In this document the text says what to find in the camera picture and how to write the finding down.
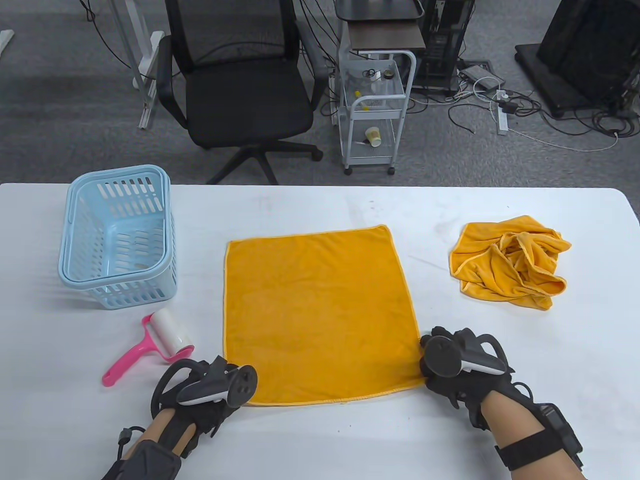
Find person's right hand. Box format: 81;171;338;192
419;326;522;431

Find person's left hand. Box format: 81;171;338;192
159;356;246;458

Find pink lint roller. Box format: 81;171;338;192
102;308;196;387

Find black right hand controller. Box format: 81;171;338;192
422;327;507;378

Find black hand controller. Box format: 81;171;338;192
176;356;258;408
422;327;507;378

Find black left hand controller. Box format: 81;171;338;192
176;356;258;408

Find light blue plastic basket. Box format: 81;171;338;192
58;165;177;311

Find white power strip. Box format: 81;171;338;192
496;90;511;136

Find white rolling cart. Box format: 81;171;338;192
338;49;417;176

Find grey power adapter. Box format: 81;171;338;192
459;64;505;92

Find black mesh office chair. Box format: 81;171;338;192
156;0;331;186

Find black computer tower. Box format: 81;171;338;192
414;0;476;97

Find black monitor stand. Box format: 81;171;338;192
515;0;640;119

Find small dark side table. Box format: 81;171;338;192
334;0;427;52

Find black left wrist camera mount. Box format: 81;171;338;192
102;440;183;480

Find black right wrist camera strap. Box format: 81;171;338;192
495;405;585;471

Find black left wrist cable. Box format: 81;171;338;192
116;425;147;460

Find white floor cable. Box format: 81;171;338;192
507;127;621;152

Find white metal frame post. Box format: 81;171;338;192
106;0;166;131

